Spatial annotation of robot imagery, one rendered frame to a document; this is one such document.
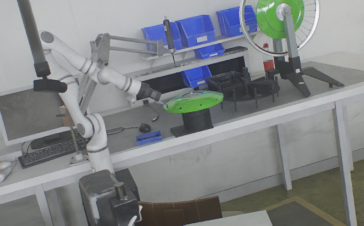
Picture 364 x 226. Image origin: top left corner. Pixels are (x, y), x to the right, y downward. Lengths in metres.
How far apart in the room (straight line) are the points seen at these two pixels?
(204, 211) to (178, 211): 0.09
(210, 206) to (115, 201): 0.83
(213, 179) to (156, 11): 1.29
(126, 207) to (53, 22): 2.33
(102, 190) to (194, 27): 2.42
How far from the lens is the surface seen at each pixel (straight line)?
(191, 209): 1.79
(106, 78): 2.23
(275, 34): 2.93
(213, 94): 2.42
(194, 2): 3.35
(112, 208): 0.99
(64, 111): 2.33
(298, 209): 1.45
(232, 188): 3.70
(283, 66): 3.00
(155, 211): 1.83
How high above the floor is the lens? 1.68
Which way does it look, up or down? 15 degrees down
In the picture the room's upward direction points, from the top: 12 degrees counter-clockwise
